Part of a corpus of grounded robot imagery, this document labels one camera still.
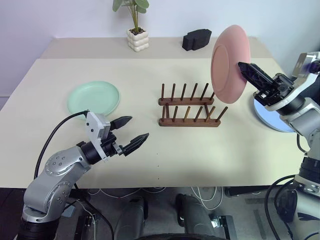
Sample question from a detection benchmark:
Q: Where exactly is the wooden dish rack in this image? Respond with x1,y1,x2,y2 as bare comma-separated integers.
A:
158,82,229,128

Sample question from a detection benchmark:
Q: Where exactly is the dark rounded shape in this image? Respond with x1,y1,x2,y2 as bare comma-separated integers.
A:
113,196,149,240
174,193,216,240

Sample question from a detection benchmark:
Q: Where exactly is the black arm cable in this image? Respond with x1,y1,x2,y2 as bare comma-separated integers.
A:
265,133,311,240
33,109,91,181

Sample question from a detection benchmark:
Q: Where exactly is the black metal floor bracket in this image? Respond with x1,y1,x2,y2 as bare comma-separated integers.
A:
210,214,239,240

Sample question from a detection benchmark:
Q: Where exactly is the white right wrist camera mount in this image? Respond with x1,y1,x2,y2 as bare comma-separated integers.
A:
289,51,320,86

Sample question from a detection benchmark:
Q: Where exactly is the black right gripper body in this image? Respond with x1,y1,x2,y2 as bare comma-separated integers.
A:
252,73,295,106

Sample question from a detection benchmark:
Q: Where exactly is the pink plate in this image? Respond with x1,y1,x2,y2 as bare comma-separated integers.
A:
210,24,252,104

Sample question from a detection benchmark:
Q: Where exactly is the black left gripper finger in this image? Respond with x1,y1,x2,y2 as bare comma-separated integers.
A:
110,115,133,131
121,132,150,157

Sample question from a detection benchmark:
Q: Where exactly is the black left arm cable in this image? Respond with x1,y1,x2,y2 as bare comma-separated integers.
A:
33,109,91,181

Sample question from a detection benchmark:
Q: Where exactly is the white bubble plant pot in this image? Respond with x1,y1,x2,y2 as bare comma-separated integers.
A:
125,26,150,53

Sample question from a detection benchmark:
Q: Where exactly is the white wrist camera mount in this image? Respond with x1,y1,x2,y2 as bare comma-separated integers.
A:
84,111,113,161
289,51,320,86

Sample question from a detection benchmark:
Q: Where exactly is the black cable under table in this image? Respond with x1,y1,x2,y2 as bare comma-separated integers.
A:
71,183,116,240

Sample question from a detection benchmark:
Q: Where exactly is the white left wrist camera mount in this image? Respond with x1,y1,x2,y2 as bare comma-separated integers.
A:
84,111,113,161

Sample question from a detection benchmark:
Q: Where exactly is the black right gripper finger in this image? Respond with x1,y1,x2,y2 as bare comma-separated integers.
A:
237,61,275,90

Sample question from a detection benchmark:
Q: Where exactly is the black foam block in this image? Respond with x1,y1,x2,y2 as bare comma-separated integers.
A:
181,28,213,52

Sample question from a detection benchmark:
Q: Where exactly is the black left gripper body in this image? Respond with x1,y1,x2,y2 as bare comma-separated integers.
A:
100,132,125,159

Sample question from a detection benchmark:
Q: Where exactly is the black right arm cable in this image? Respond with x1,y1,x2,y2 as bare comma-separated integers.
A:
265,133,311,240

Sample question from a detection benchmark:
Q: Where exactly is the green leafy plant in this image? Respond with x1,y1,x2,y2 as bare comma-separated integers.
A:
112,0,150,35

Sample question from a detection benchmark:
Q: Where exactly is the blue plate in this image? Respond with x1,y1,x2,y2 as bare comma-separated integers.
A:
252,98,297,134

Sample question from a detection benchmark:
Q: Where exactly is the white cable under table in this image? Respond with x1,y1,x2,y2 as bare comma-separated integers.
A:
87,186,227,211

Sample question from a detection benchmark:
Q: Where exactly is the green plate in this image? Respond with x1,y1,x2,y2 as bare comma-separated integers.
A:
66,80,121,121

